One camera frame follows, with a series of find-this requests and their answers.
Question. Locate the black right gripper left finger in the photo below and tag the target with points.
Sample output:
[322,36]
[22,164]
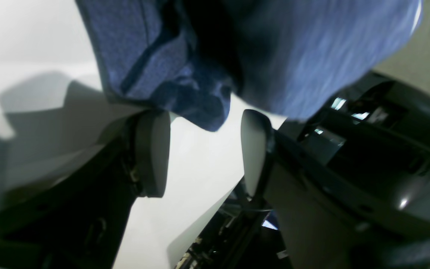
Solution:
[80,222]

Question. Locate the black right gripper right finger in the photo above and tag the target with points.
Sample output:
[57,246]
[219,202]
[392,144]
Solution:
[346,194]

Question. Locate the navy blue t-shirt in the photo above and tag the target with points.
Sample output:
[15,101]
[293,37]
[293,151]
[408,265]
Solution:
[286,57]

